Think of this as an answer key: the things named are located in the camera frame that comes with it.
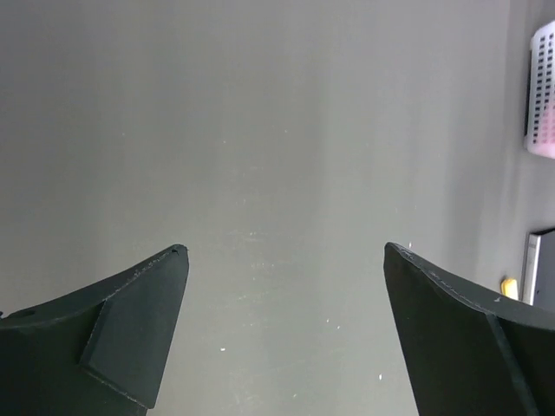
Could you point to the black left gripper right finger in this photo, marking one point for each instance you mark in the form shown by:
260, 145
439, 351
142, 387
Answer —
468, 350

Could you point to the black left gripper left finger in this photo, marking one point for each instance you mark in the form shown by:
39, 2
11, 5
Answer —
99, 350

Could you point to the yellow marker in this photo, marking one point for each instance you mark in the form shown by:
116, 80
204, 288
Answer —
510, 288

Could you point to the black flat box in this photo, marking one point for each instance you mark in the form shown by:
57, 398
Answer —
538, 274

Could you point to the white plastic laundry basket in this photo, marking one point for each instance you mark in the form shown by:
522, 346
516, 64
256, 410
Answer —
540, 85

